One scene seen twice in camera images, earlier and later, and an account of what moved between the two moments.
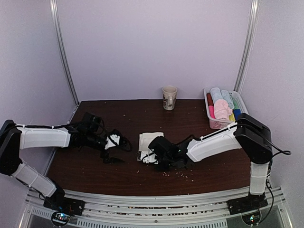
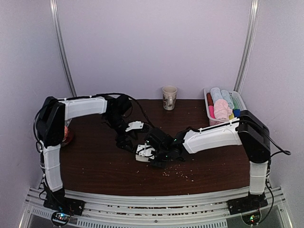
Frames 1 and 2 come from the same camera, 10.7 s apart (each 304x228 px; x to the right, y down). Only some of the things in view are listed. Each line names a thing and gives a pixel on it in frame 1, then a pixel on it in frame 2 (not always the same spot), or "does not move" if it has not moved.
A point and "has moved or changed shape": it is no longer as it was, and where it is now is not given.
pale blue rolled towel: x=227 y=96 does not move
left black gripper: x=109 y=159 → x=121 y=144
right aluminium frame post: x=252 y=18 does not move
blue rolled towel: x=236 y=112 does not move
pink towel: x=221 y=109 does not move
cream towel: x=146 y=138 has moved or changed shape
